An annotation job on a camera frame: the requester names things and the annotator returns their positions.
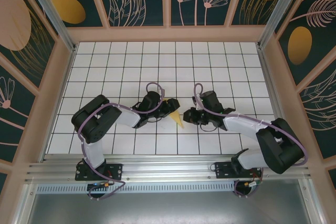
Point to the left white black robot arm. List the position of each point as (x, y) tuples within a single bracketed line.
[(126, 117)]

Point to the yellow cloth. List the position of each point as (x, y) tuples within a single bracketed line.
[(178, 120)]

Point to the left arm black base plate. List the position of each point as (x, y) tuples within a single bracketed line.
[(116, 171)]

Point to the aluminium side rail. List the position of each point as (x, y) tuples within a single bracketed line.
[(269, 77)]

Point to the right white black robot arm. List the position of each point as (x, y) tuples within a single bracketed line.
[(241, 125)]

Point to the aluminium mounting rail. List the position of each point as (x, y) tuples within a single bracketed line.
[(168, 166)]

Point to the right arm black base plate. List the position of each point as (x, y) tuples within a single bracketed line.
[(221, 170)]

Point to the aluminium corner post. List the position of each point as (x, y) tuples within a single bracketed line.
[(49, 6), (279, 6)]

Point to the grey metal panel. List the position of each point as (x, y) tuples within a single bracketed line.
[(168, 208)]

